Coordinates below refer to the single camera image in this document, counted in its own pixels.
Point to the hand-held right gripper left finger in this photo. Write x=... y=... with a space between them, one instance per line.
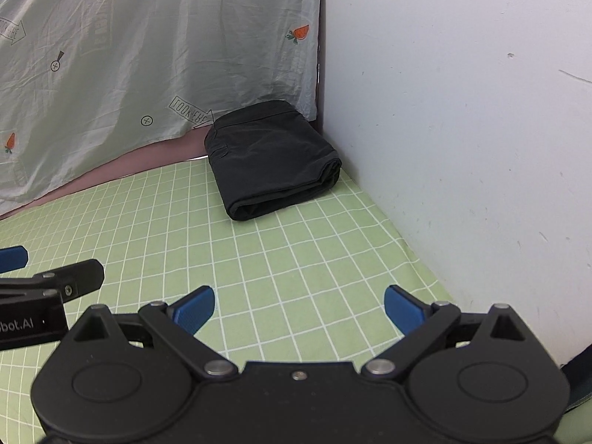
x=196 y=307

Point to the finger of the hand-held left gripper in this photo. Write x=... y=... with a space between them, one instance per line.
x=13 y=259
x=83 y=274

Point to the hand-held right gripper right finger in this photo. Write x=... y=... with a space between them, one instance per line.
x=403 y=307

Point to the pink bed sheet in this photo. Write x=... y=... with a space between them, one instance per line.
x=138 y=158

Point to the dark blue cloth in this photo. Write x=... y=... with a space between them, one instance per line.
x=578 y=384

